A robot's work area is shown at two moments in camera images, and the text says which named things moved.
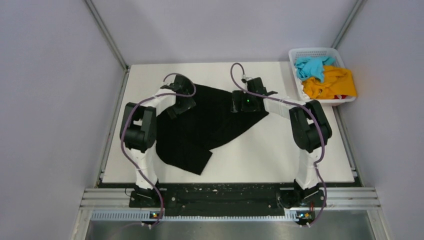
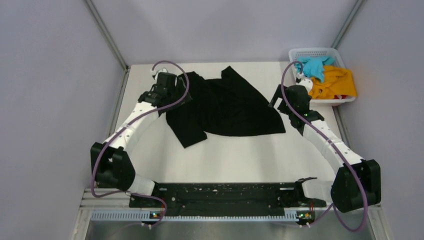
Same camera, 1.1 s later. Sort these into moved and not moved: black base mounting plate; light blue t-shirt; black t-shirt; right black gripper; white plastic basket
Moved: black t-shirt; right black gripper
Not moved: light blue t-shirt; white plastic basket; black base mounting plate
